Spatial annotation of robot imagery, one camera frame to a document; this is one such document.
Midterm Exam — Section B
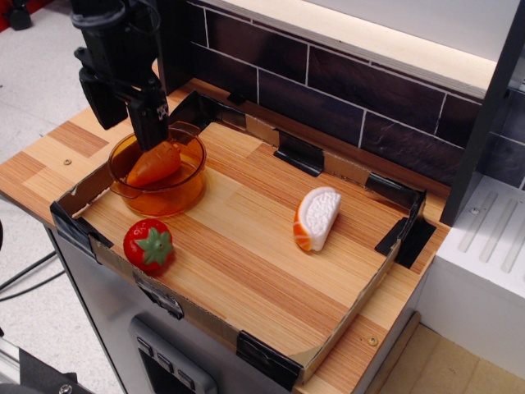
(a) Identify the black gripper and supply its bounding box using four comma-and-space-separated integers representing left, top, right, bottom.
73, 16, 169, 152

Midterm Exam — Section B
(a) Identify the orange toy carrot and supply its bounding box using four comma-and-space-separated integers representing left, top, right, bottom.
126, 141, 181, 187

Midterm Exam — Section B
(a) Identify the orange transparent plastic pot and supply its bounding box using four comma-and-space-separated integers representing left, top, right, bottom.
107, 121, 207, 217

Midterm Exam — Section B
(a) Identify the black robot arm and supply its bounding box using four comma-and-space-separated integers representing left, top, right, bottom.
71, 1, 168, 152

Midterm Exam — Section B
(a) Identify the cardboard fence with black tape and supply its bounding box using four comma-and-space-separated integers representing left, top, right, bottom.
50, 89, 440, 393

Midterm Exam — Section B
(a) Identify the red toy strawberry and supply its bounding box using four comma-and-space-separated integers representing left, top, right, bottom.
123, 218, 175, 272

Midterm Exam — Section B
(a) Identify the white orange toy sushi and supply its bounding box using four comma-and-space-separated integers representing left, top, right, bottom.
293, 186, 341, 251

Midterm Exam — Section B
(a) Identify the grey control panel with buttons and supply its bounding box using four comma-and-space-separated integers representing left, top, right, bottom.
129, 317, 218, 394

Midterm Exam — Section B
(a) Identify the black equipment at lower left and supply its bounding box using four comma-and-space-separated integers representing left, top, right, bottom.
1, 331, 91, 394

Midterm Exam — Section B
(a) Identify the white toy sink drainboard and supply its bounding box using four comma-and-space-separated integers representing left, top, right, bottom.
418, 176, 524, 376

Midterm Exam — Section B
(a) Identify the black floor cable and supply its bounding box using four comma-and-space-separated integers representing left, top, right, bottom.
0, 250, 66, 304

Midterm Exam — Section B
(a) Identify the dark grey shelf post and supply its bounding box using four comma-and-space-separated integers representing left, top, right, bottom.
441, 1, 524, 226

